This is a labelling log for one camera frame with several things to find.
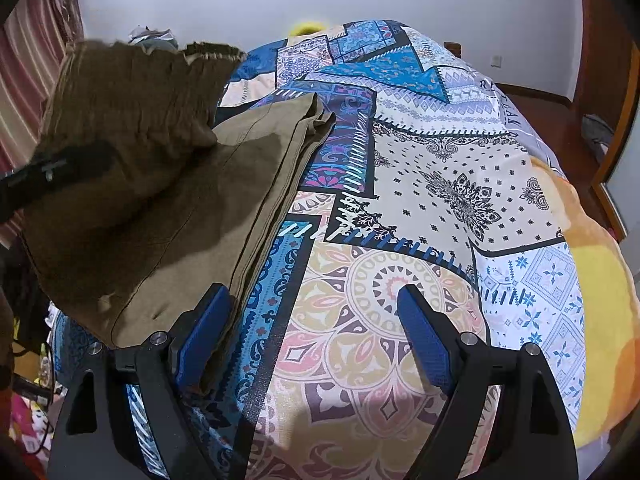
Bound grey cloth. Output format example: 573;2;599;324
582;115;616;143

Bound khaki pants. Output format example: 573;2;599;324
20;40;337;396

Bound yellow plush blanket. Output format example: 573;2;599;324
530;155;640;448

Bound wooden wardrobe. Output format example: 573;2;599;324
592;50;640;241

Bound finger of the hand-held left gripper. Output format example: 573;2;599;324
0;140;114;223

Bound brown wooden door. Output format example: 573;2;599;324
575;0;640;106

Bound pink floral cloth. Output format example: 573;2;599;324
4;392;53;458

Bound yellow curved object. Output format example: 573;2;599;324
287;20;331;37

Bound blue patchwork blanket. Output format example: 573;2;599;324
50;20;586;480

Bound pile of clothes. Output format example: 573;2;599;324
127;25;178;51

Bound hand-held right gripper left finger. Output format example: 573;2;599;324
47;282;253;480

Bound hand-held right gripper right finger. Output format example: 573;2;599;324
396;284;581;480

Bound striped pink curtain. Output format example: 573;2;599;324
0;0;88;241

